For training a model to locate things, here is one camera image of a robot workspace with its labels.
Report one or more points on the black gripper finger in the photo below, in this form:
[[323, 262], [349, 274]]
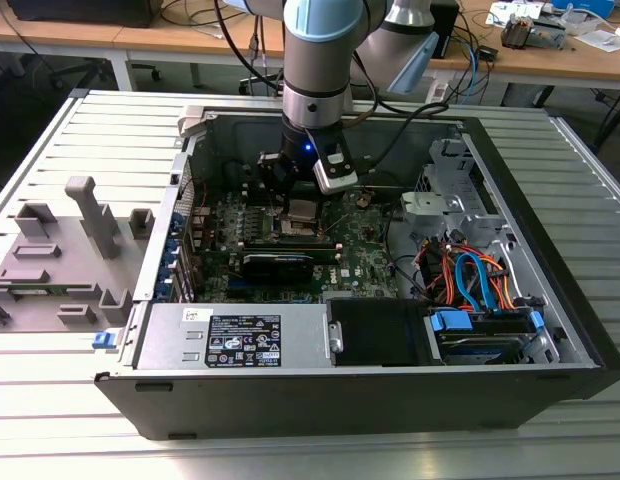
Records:
[[290, 190], [271, 170]]

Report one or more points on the silver CPU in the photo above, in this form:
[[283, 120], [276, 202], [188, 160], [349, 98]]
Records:
[[305, 210]]

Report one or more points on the thin metal locking lever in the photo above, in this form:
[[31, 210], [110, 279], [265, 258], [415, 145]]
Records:
[[324, 212]]

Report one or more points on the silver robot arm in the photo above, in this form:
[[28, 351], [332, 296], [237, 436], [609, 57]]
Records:
[[315, 60]]

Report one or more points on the CPU socket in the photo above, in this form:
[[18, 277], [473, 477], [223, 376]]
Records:
[[296, 230]]

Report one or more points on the CPU cooler heat sink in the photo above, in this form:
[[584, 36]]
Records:
[[517, 32]]

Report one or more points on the green RAM stick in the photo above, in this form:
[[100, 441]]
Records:
[[290, 248], [35, 290]]

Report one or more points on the black graphics card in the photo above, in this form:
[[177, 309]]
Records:
[[277, 270]]

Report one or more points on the green motherboard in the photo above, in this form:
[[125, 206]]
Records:
[[362, 250]]

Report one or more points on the blue board connector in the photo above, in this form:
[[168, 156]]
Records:
[[239, 287]]

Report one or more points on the silver metal drive cage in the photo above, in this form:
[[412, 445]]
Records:
[[440, 210]]

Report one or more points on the white power strip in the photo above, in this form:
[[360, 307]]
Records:
[[437, 92]]

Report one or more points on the black plastic shroud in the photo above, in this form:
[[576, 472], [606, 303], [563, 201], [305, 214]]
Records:
[[375, 332]]

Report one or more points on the black box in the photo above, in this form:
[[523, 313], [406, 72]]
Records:
[[446, 30]]

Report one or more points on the grey power supply unit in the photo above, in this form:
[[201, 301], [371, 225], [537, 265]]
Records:
[[160, 340]]

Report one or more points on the hard disk blue carrier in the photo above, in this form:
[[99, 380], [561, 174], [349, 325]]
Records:
[[452, 320]]

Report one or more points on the grey parts rack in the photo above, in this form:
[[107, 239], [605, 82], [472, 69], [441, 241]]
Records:
[[65, 270]]

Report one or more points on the blue case latch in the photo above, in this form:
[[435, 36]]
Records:
[[102, 341]]

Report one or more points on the wooden desk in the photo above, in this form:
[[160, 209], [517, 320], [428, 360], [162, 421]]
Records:
[[540, 62], [65, 35]]

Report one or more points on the black monitor base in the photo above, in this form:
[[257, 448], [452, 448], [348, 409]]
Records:
[[80, 12]]

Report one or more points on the white printed papers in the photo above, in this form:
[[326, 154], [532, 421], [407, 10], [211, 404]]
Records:
[[510, 12]]

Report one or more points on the grey metal device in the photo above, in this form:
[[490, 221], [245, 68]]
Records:
[[550, 35]]

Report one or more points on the blue box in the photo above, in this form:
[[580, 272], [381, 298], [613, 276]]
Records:
[[585, 5]]

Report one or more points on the white paper sheet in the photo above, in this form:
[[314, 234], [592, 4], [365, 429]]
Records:
[[602, 40]]

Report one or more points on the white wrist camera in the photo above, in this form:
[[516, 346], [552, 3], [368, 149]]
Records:
[[335, 175]]

